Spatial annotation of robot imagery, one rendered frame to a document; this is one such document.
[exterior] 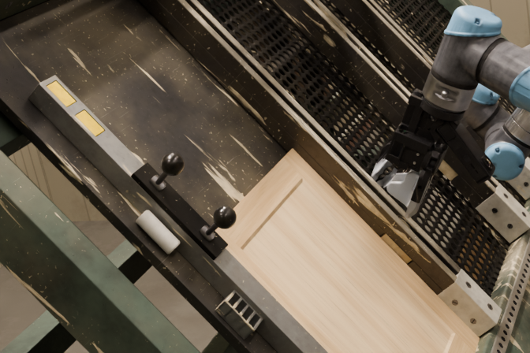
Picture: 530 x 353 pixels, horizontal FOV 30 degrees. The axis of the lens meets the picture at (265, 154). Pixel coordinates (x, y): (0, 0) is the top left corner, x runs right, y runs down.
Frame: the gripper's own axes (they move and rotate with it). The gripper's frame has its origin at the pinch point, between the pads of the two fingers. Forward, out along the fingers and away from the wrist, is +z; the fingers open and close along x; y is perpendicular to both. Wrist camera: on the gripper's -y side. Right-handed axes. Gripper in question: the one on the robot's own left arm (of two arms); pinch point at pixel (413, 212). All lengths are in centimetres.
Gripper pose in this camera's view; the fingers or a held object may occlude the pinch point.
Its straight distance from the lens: 164.7
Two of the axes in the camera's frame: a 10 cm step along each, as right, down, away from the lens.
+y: -8.9, -4.0, 2.2
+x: -3.8, 3.7, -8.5
